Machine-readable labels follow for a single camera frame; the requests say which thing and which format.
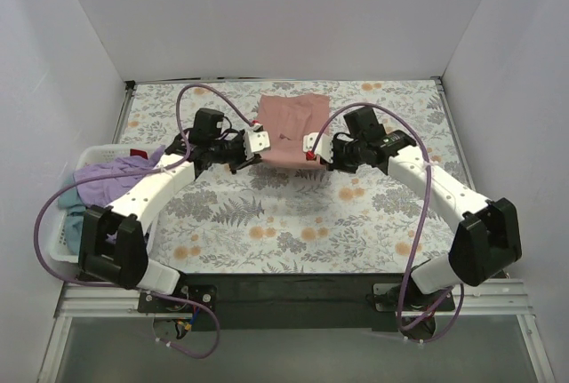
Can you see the lavender t-shirt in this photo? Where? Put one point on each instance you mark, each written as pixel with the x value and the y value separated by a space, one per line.
pixel 111 178

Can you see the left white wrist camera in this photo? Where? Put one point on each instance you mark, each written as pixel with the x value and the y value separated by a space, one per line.
pixel 256 140

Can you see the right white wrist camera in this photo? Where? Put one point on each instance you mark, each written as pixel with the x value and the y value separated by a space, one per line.
pixel 316 154

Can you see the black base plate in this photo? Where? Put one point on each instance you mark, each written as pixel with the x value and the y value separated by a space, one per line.
pixel 293 301

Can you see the floral tablecloth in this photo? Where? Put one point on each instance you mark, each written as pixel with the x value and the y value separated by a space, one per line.
pixel 266 219

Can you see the aluminium table edge rail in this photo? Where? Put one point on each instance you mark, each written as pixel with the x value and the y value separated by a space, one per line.
pixel 129 90

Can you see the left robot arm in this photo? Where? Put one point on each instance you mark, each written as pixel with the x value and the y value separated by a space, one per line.
pixel 113 246

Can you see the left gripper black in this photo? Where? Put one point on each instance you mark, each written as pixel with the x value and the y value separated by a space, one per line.
pixel 243 157

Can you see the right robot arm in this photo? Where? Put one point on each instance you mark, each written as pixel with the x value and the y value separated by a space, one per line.
pixel 486 237

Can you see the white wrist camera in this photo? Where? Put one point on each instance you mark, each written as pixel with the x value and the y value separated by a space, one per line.
pixel 256 140
pixel 316 154

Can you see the pink t-shirt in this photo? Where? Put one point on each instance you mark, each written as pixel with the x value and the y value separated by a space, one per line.
pixel 287 120

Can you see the aluminium front frame rail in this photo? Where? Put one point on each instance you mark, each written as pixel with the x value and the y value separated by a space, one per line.
pixel 486 334

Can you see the teal blue t-shirt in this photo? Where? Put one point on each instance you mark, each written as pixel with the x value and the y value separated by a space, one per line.
pixel 72 204

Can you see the white plastic laundry basket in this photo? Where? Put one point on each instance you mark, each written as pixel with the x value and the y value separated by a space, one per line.
pixel 66 232

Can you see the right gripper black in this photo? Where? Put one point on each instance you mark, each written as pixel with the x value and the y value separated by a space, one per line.
pixel 334 159

